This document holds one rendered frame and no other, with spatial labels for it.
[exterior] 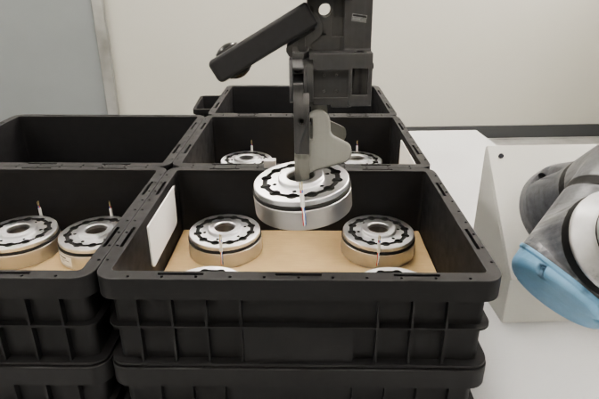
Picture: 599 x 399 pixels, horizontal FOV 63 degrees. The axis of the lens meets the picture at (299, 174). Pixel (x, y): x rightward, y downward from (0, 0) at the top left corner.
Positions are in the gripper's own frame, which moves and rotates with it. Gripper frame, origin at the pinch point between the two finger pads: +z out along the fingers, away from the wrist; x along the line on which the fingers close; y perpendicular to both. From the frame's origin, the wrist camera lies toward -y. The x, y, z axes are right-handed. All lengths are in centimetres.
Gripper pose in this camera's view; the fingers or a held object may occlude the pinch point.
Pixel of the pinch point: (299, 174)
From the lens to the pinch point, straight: 55.3
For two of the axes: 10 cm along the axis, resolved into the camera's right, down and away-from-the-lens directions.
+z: 0.1, 9.3, 3.7
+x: 0.0, -3.7, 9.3
